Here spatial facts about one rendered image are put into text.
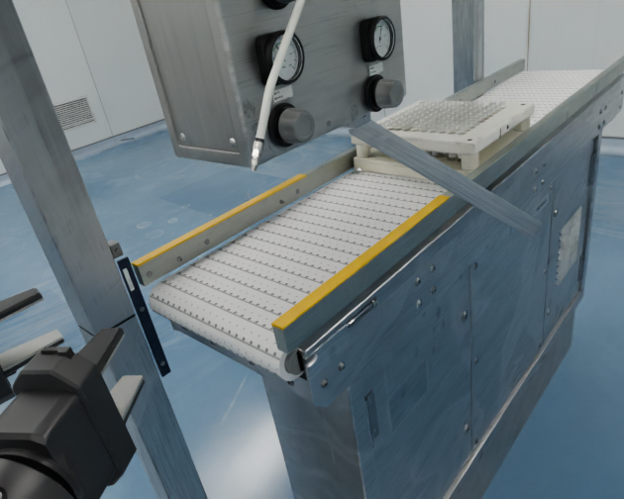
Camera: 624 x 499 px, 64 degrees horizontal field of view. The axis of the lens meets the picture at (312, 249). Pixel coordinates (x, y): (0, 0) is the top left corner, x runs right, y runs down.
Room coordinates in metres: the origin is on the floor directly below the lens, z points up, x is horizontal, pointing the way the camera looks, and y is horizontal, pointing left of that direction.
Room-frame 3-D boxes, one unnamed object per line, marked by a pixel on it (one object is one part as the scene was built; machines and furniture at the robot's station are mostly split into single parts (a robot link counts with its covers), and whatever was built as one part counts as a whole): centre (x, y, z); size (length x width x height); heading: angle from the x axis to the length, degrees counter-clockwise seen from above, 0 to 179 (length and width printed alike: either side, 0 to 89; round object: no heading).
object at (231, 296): (0.97, -0.34, 0.92); 1.35 x 0.25 x 0.05; 134
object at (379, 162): (0.91, -0.28, 0.96); 0.24 x 0.24 x 0.02; 44
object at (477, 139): (0.91, -0.28, 1.01); 0.25 x 0.24 x 0.02; 44
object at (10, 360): (0.43, 0.30, 0.98); 0.06 x 0.03 x 0.02; 126
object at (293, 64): (0.39, 0.00, 1.23); 0.04 x 0.01 x 0.04; 134
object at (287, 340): (0.86, -0.43, 0.96); 1.32 x 0.02 x 0.03; 134
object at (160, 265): (1.06, -0.24, 0.96); 1.32 x 0.02 x 0.03; 134
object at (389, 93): (0.47, -0.09, 1.18); 0.03 x 0.03 x 0.04; 44
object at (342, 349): (0.97, -0.34, 0.88); 1.30 x 0.29 x 0.10; 134
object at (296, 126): (0.38, 0.00, 1.18); 0.03 x 0.02 x 0.04; 134
